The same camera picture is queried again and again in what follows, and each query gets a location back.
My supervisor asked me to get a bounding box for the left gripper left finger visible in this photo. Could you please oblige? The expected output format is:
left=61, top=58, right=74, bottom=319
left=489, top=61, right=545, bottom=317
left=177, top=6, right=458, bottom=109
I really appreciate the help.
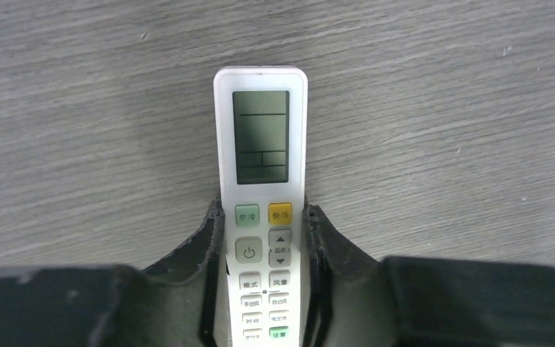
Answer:
left=0, top=199, right=225, bottom=346

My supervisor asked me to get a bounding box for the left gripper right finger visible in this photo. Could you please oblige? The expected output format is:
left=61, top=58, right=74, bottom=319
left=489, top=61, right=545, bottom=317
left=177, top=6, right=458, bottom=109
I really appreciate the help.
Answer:
left=302, top=204, right=555, bottom=346

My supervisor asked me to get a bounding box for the white remote control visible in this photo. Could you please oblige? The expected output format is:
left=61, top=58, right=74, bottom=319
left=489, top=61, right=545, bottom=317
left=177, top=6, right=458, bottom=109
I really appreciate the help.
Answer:
left=213, top=66, right=308, bottom=346

